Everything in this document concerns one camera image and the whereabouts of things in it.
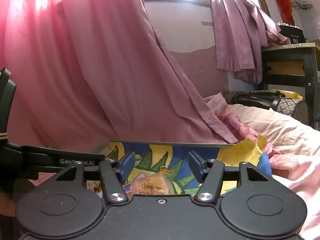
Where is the mauve tied curtain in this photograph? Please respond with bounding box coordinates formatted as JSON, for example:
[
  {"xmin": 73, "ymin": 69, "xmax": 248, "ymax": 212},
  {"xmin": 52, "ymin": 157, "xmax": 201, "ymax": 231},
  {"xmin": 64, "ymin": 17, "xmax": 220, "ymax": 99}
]
[{"xmin": 211, "ymin": 0, "xmax": 290, "ymax": 84}]

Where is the person's left hand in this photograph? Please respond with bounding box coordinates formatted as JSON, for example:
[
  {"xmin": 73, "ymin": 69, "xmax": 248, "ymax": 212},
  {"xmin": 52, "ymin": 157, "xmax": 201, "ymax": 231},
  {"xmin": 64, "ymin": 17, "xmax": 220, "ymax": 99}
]
[{"xmin": 0, "ymin": 190, "xmax": 16, "ymax": 217}]

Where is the black box on desk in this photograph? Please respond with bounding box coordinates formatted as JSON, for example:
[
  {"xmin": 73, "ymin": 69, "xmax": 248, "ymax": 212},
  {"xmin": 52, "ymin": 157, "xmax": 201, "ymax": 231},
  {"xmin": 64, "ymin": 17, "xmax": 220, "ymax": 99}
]
[{"xmin": 278, "ymin": 23, "xmax": 306, "ymax": 44}]

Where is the brown cracker snack pack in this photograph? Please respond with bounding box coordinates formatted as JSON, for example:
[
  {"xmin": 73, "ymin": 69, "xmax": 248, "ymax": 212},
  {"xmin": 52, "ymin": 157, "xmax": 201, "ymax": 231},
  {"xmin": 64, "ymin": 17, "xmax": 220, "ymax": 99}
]
[{"xmin": 123, "ymin": 172, "xmax": 174, "ymax": 196}]

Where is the large pink curtain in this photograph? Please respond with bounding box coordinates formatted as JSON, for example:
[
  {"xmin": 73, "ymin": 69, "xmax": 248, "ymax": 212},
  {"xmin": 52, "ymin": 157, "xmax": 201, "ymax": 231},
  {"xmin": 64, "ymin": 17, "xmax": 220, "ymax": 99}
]
[{"xmin": 1, "ymin": 0, "xmax": 237, "ymax": 152}]

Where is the dark wooden desk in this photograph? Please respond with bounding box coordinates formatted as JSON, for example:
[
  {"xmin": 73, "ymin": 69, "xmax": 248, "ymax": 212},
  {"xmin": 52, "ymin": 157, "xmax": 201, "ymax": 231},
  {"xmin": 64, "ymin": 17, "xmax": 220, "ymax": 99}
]
[{"xmin": 257, "ymin": 43, "xmax": 319, "ymax": 127}]

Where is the red hanging decoration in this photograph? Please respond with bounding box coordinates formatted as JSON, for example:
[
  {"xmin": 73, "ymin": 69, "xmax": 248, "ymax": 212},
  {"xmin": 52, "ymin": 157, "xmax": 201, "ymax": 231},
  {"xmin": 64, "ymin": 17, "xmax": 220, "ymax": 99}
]
[{"xmin": 276, "ymin": 0, "xmax": 296, "ymax": 25}]

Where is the black electric fan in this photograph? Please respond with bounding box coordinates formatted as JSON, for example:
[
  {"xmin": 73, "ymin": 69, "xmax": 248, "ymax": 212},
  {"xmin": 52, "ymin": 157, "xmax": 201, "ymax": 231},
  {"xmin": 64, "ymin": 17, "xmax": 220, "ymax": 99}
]
[{"xmin": 291, "ymin": 99, "xmax": 313, "ymax": 126}]

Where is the dark handbag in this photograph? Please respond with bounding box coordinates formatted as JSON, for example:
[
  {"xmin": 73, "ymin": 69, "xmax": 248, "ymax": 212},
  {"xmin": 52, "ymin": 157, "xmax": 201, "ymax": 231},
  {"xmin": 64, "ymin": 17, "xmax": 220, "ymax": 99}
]
[{"xmin": 222, "ymin": 89, "xmax": 303, "ymax": 116}]

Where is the colourful painted tray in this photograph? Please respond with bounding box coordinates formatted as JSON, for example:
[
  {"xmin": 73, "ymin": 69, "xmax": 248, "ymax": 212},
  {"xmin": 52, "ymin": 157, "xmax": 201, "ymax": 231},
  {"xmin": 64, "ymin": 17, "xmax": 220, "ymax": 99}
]
[{"xmin": 101, "ymin": 140, "xmax": 272, "ymax": 196}]

